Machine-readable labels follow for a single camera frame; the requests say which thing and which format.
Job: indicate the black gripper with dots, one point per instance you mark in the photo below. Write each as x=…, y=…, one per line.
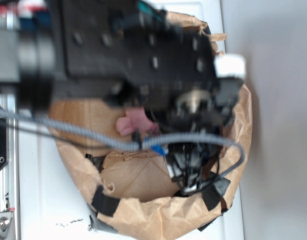
x=192, y=137

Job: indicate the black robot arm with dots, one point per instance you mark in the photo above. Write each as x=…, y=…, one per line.
x=128, y=54

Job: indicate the white block on gripper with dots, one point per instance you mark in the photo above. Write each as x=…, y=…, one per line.
x=230, y=65

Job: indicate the pink plush bunny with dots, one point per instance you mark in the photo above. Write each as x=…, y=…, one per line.
x=136, y=120

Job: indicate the brown paper bag bin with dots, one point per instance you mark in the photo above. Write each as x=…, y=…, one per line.
x=148, y=208

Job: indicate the white plastic tray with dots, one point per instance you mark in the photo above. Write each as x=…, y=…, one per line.
x=52, y=208

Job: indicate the aluminium frame rail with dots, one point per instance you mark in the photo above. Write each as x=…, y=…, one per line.
x=9, y=176

